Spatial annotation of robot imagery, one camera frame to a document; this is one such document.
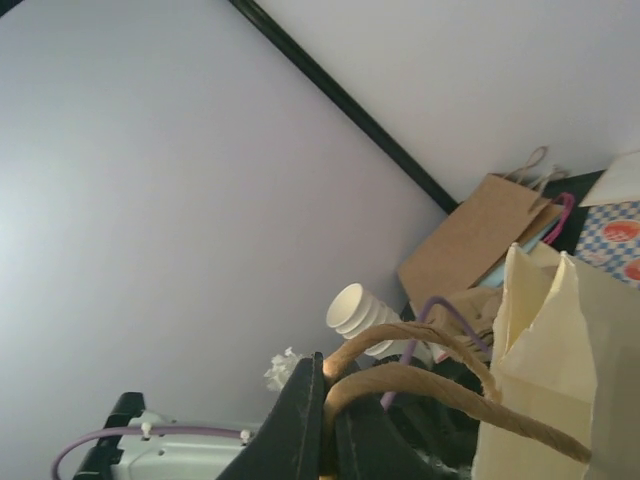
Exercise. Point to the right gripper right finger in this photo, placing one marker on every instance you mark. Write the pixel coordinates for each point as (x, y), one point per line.
(368, 446)

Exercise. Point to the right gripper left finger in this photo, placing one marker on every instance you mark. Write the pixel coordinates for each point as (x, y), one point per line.
(288, 444)

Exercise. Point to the cream paper bag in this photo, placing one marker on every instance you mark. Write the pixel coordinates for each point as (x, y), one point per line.
(560, 397)

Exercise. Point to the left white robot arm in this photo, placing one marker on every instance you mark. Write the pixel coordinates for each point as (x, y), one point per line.
(175, 456)

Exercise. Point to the crumpled white paper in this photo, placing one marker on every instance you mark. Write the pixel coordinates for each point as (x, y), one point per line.
(281, 369)

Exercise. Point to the left white cup stack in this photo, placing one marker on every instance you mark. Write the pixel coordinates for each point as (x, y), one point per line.
(355, 309)

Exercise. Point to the brown kraft paper bag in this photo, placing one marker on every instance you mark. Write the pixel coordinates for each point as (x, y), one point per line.
(472, 241)

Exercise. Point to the blue checkered bakery bag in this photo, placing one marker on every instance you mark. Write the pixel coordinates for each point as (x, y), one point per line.
(609, 239)

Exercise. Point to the left black frame post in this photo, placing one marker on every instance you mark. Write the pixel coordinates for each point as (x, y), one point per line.
(315, 73)

